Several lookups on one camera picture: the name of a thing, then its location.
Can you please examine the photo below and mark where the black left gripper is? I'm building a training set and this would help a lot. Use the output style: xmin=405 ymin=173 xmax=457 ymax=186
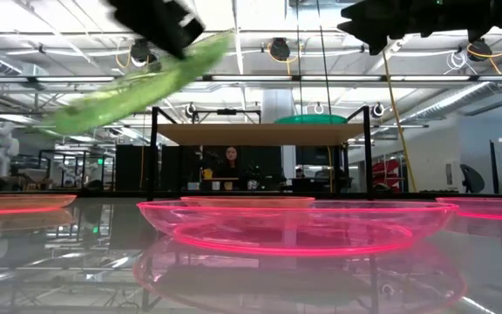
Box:
xmin=106 ymin=0 xmax=207 ymax=60

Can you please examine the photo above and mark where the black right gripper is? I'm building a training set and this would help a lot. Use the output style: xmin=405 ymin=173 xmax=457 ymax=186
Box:
xmin=336 ymin=0 xmax=436 ymax=57

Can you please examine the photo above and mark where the green translucent plastic plate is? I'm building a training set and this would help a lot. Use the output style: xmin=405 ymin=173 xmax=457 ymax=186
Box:
xmin=41 ymin=30 xmax=234 ymax=137

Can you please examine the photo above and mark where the blue translucent plastic plate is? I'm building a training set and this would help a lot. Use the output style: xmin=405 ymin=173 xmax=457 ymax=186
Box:
xmin=273 ymin=113 xmax=349 ymax=126

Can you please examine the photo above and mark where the pink translucent plastic plate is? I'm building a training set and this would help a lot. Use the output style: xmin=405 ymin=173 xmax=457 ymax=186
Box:
xmin=435 ymin=196 xmax=502 ymax=223
xmin=136 ymin=199 xmax=460 ymax=258

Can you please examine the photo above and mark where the wooden shelf with black legs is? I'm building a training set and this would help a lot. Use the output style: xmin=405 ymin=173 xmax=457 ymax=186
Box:
xmin=146 ymin=106 xmax=375 ymax=202

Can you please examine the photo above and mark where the black cabinet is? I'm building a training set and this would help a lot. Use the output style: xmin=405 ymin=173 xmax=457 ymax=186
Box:
xmin=115 ymin=144 xmax=153 ymax=193

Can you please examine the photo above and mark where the red panel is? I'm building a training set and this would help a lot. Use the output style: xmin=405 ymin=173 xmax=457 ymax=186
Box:
xmin=371 ymin=159 xmax=403 ymax=191

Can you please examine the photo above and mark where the dark grey office chair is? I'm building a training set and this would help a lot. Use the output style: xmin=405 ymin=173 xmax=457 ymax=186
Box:
xmin=458 ymin=163 xmax=487 ymax=195

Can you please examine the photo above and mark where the white humanoid robot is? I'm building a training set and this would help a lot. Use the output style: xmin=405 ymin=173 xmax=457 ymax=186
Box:
xmin=0 ymin=120 xmax=21 ymax=179

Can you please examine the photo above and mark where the black ceiling cable reel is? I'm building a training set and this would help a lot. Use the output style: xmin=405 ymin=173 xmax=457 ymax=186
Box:
xmin=268 ymin=38 xmax=294 ymax=63
xmin=465 ymin=38 xmax=494 ymax=64
xmin=129 ymin=38 xmax=163 ymax=73

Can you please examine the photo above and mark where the black hanging cable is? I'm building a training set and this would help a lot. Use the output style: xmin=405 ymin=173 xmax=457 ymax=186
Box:
xmin=295 ymin=0 xmax=303 ymax=117
xmin=315 ymin=0 xmax=335 ymax=117

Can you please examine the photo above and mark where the black background rig frame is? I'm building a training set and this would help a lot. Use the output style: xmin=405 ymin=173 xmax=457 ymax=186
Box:
xmin=191 ymin=108 xmax=262 ymax=126

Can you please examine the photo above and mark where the yellow hanging cable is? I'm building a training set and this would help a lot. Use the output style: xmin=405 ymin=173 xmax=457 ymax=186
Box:
xmin=381 ymin=49 xmax=418 ymax=194
xmin=139 ymin=72 xmax=147 ymax=189

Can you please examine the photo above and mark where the black background cell frame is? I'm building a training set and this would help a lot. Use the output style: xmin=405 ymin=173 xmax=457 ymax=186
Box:
xmin=37 ymin=149 xmax=117 ymax=191

